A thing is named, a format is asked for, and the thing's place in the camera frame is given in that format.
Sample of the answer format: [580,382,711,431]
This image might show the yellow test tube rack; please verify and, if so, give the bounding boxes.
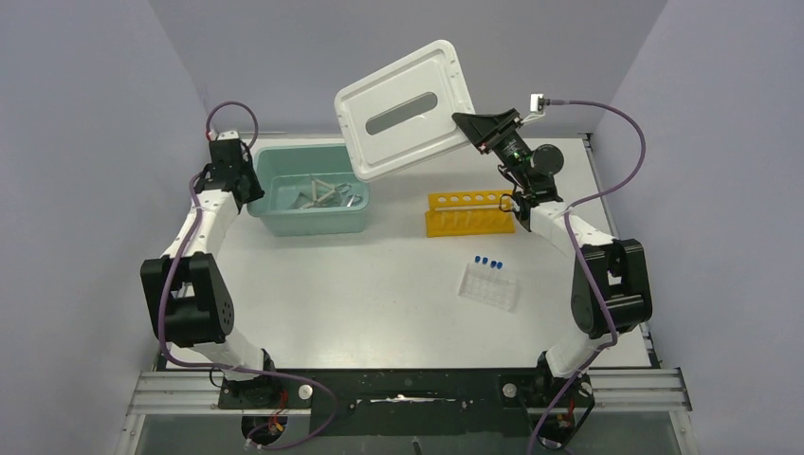
[425,191,516,238]

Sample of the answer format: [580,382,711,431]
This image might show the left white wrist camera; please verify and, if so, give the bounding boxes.
[208,130,241,142]

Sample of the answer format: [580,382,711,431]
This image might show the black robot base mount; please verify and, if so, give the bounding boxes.
[217,359,596,450]

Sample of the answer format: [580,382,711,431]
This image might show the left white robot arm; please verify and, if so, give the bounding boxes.
[139,131,266,381]

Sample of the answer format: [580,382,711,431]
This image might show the metal crucible tongs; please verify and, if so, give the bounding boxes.
[335,183,365,208]

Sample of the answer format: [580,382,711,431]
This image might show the blue capped tube box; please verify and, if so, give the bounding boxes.
[458,255,521,312]

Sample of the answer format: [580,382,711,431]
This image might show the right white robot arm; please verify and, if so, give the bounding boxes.
[451,109,652,405]

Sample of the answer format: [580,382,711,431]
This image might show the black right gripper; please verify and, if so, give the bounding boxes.
[453,109,533,191]

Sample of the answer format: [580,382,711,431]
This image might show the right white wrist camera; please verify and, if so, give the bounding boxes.
[529,93,548,116]

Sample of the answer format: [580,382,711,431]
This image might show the teal plastic bin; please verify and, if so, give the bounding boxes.
[247,143,370,237]

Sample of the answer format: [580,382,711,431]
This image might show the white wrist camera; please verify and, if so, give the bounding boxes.
[529,93,548,116]
[208,130,241,142]

